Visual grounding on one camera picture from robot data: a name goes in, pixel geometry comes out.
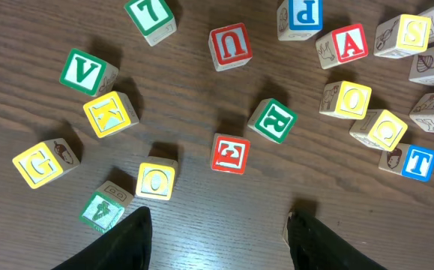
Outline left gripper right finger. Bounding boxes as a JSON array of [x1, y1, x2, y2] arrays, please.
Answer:
[[286, 209, 385, 270]]

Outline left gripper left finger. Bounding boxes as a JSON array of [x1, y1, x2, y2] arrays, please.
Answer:
[[53, 206, 152, 270]]

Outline red E block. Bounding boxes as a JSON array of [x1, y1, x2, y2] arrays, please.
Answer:
[[210, 133, 251, 175]]

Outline green N block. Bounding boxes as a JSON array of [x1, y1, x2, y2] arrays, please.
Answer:
[[282, 212, 293, 247]]

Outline green 4 block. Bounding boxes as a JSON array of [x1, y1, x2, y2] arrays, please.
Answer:
[[79, 181, 134, 233]]

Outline yellow O block left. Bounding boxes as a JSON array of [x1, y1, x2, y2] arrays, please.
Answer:
[[135, 156, 178, 200]]

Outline yellow o block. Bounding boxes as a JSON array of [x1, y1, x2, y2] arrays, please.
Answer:
[[135, 156, 178, 200], [319, 80, 372, 120]]

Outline yellow G block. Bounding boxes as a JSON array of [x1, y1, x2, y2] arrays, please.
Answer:
[[12, 138, 80, 189]]

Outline blue T block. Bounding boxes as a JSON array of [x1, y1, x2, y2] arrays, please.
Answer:
[[379, 143, 434, 182]]

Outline green R block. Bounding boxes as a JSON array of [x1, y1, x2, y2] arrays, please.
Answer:
[[247, 98, 298, 144]]

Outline yellow K block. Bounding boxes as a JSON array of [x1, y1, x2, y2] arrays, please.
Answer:
[[83, 91, 139, 138]]

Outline yellow C block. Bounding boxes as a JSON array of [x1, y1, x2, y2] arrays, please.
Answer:
[[349, 109, 408, 152]]

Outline yellow O block centre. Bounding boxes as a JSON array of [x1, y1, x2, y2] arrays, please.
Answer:
[[319, 80, 372, 120]]

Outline green V block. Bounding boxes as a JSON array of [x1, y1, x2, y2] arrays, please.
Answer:
[[59, 48, 119, 97]]

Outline red A block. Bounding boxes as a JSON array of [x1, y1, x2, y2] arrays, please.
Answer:
[[316, 23, 369, 70]]

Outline red U block left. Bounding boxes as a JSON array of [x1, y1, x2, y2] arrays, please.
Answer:
[[208, 22, 253, 72]]

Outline blue P block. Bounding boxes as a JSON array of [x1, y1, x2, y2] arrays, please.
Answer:
[[277, 0, 323, 41]]

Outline yellow S block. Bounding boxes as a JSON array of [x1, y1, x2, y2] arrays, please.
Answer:
[[373, 14, 432, 59]]

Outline green 7 block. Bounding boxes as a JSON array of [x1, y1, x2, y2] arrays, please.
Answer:
[[124, 0, 177, 47]]

